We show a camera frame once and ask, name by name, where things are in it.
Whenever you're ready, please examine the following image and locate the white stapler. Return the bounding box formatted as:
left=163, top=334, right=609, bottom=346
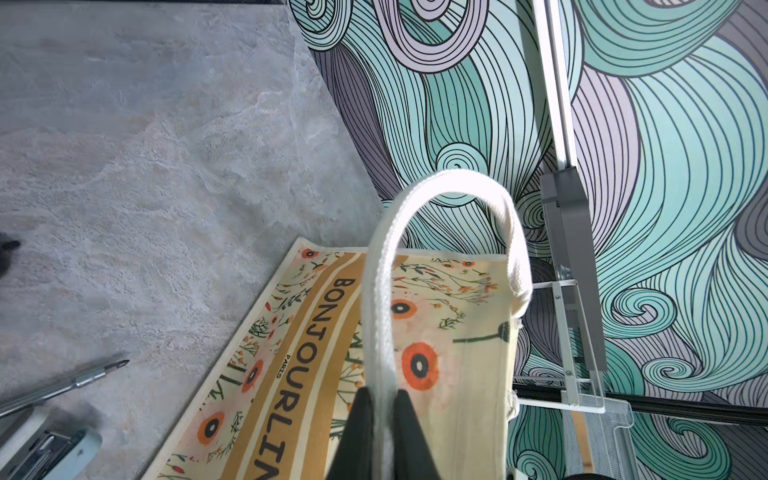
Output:
left=1, top=406, right=102, bottom=480

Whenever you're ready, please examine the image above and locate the black handled screwdriver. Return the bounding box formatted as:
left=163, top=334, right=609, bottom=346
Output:
left=1, top=359, right=130, bottom=418

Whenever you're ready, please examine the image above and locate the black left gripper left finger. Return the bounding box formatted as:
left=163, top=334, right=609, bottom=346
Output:
left=326, top=387, right=374, bottom=480

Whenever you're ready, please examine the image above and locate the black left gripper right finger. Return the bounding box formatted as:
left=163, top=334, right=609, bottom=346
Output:
left=393, top=389, right=440, bottom=480

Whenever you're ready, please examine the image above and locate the black wall shelf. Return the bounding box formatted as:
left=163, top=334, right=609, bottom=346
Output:
left=515, top=167, right=639, bottom=479

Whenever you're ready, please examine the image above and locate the cream floral grocery bag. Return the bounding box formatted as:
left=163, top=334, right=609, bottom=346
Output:
left=145, top=170, right=533, bottom=479

